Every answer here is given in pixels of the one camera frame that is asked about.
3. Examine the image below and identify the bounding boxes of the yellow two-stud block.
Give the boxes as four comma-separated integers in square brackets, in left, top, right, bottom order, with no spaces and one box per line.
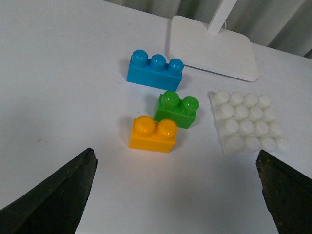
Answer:
[129,116,178,153]

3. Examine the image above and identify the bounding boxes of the white studded base plate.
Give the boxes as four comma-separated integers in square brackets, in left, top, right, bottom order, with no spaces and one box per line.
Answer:
[209,90,290,156]

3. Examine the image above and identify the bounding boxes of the grey pleated curtain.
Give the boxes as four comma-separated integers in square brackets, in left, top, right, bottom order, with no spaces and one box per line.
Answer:
[113,0,312,59]

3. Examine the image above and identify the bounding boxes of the green two-stud block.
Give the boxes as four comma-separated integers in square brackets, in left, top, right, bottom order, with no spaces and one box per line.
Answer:
[153,91,199,129]

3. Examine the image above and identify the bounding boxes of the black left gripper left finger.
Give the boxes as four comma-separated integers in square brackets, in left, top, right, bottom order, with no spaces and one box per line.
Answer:
[0,148,98,234]

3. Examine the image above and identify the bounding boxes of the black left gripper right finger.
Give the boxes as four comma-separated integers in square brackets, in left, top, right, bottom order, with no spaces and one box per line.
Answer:
[256,150,312,234]

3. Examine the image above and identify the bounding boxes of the blue three-stud block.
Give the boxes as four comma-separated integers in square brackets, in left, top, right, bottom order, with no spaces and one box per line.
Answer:
[126,50,184,91]

